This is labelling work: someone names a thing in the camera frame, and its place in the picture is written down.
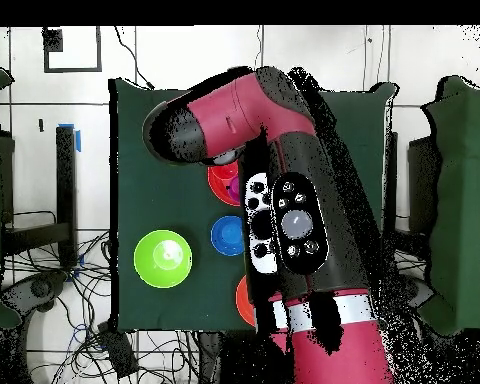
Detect black power brick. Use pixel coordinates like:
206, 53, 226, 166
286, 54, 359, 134
97, 321, 140, 379

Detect black square frame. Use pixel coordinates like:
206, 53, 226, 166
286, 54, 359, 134
42, 25, 103, 74

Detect dark blue plastic bowl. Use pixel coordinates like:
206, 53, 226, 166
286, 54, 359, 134
210, 215, 246, 257

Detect tangled floor cables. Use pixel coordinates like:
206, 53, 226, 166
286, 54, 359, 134
3, 229, 201, 384

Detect black metal post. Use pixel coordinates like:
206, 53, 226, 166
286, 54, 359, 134
55, 124, 79, 268
384, 130, 400, 274

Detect orange plastic bowl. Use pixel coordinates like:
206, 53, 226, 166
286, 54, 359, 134
235, 274, 258, 328
206, 160, 242, 208

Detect grey pedestal foot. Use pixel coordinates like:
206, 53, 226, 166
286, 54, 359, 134
0, 270, 70, 314

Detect blue tape strip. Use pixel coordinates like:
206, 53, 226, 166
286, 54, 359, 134
58, 122, 82, 154

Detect dark green tablecloth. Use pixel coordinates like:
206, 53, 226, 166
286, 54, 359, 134
108, 77, 399, 335

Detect green plastic bowl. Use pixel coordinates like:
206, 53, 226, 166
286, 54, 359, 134
133, 229, 194, 290

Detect black cable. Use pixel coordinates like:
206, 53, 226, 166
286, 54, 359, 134
113, 25, 156, 90

